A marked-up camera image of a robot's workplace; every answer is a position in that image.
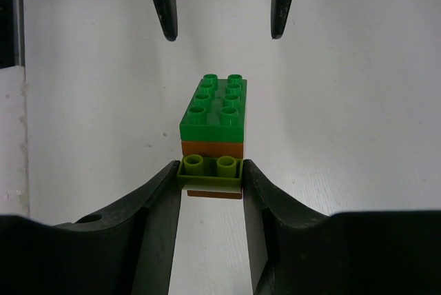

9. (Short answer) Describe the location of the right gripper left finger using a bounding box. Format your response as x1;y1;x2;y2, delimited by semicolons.
1;161;181;294

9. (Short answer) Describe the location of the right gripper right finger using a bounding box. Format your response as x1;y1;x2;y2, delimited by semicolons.
243;160;440;294

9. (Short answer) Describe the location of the orange green lego stack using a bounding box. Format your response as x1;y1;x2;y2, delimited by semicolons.
177;74;247;199

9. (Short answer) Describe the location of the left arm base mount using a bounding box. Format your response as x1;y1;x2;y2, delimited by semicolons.
0;0;25;69

